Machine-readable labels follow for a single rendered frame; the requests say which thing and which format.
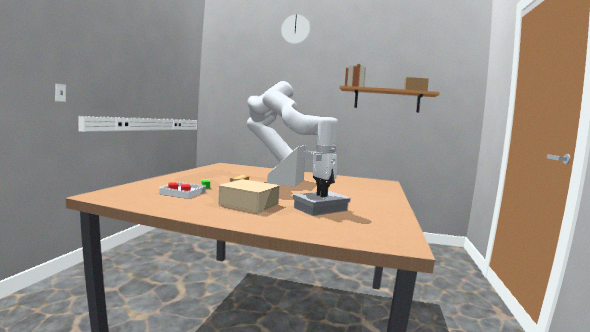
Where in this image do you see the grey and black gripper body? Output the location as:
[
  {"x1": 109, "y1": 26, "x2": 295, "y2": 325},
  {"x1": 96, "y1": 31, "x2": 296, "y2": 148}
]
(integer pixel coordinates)
[{"x1": 313, "y1": 153, "x2": 337, "y2": 180}]

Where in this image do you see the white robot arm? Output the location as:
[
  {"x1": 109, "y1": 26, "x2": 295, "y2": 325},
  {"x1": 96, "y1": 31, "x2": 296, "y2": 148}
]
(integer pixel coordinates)
[{"x1": 247, "y1": 81, "x2": 338, "y2": 163}]

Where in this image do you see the brown cardboard box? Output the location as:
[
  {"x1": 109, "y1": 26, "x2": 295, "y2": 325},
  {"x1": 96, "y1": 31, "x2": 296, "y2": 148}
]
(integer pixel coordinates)
[{"x1": 230, "y1": 175, "x2": 249, "y2": 182}]

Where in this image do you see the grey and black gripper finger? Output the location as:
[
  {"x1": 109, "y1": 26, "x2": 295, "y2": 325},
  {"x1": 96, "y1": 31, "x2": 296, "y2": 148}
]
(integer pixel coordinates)
[
  {"x1": 321, "y1": 169, "x2": 335, "y2": 197},
  {"x1": 313, "y1": 176, "x2": 323, "y2": 196}
]

